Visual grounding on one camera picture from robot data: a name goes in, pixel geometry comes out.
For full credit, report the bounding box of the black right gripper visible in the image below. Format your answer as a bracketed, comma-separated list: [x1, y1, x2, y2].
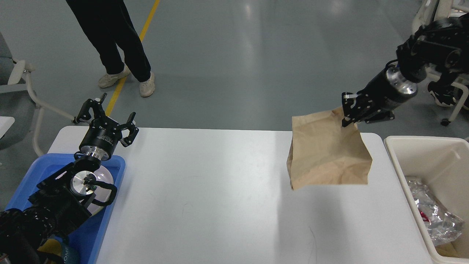
[341, 66, 418, 127]

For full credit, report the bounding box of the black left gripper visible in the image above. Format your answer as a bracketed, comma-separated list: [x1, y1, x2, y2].
[73, 92, 139, 161]

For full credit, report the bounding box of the brown paper bag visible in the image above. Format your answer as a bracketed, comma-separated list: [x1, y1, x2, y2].
[287, 107, 373, 190]

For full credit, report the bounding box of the pink plate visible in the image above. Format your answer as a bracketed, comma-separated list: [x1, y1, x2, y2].
[87, 165, 114, 217]

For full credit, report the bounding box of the crushed red can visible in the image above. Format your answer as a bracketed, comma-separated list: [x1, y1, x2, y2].
[418, 209, 430, 223]

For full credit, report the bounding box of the aluminium foil tray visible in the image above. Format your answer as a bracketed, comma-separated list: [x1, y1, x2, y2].
[406, 178, 465, 246]

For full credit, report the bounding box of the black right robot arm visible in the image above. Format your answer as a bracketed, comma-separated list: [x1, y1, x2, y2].
[341, 14, 469, 127]

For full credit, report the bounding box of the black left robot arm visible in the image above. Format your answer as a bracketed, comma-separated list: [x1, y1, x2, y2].
[1, 93, 139, 264]

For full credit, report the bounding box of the grey chair at left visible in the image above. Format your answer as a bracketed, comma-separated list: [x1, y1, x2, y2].
[0, 36, 74, 157]

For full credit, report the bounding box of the person in black trousers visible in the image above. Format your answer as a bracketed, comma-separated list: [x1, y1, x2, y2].
[67, 0, 156, 98]

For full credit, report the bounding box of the white plastic bin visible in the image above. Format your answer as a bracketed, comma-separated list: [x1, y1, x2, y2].
[384, 136, 469, 264]

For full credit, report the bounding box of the white table at left edge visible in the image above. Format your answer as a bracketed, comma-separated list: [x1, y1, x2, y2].
[0, 116, 15, 138]

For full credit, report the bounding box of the blue plastic tray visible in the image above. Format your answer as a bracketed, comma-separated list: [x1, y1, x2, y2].
[6, 153, 126, 264]

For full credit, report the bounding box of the white grey office chair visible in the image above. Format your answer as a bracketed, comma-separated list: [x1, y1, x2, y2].
[411, 0, 468, 126]

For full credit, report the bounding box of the brown paper in bin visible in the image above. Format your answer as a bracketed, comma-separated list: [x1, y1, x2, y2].
[435, 243, 461, 258]

